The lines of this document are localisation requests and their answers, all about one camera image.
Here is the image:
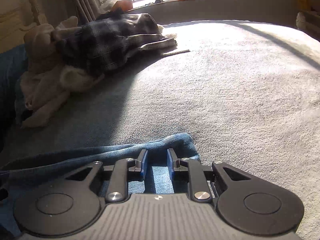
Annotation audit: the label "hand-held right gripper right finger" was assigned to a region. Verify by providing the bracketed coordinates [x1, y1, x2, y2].
[167, 148, 252, 202]

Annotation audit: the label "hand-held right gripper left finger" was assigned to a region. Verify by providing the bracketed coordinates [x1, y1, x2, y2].
[64, 149, 148, 203]

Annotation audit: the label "blue denim jeans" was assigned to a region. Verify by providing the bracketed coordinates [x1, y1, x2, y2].
[0, 133, 201, 238]

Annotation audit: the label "grey fleece blanket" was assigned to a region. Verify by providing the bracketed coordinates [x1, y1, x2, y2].
[0, 20, 320, 240]

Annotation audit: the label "white crumpled cloth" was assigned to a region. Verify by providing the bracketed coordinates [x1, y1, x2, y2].
[14, 16, 178, 130]

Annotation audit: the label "dark plaid shirt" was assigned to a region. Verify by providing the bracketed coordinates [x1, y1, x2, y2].
[54, 13, 178, 75]

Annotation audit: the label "blue fleece garment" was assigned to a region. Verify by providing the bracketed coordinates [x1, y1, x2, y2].
[0, 44, 30, 130]

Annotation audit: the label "orange item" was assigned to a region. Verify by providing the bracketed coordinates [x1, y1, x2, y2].
[114, 0, 133, 10]

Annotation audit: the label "white plastic bag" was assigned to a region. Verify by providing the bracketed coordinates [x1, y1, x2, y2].
[99, 0, 118, 12]

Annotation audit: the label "beige curtain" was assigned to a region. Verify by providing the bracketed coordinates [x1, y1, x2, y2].
[61, 0, 107, 24]

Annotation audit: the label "beige ornate headboard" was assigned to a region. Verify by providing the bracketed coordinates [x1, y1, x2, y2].
[0, 0, 49, 46]

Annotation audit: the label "white woven item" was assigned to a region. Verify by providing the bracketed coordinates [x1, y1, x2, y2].
[296, 12, 309, 30]

